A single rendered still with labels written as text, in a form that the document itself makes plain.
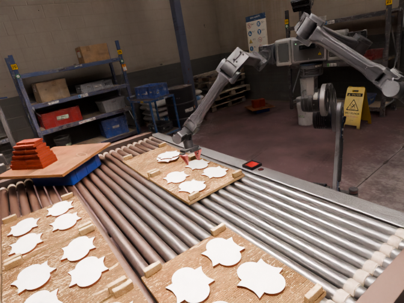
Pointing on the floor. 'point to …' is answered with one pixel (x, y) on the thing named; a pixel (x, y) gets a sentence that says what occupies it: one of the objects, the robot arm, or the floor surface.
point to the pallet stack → (204, 83)
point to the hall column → (182, 44)
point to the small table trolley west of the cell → (156, 113)
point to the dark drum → (181, 94)
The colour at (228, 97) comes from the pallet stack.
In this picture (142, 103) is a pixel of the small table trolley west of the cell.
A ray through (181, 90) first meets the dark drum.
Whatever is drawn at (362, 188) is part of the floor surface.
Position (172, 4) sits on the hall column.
